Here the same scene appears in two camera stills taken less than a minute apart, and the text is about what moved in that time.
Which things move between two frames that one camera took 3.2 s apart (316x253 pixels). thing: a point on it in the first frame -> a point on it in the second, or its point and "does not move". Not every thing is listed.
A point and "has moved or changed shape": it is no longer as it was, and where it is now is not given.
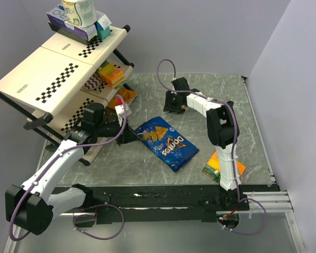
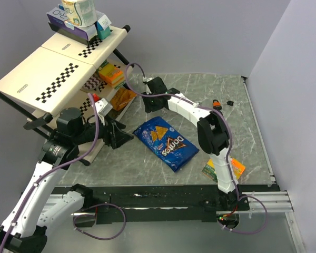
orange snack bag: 128,96 does not move
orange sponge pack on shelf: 112,76 does not move
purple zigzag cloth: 93,83 does not move
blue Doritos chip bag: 170,146 does not move
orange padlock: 230,102 has moved or changed shape
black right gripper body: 171,101 -> 151,104
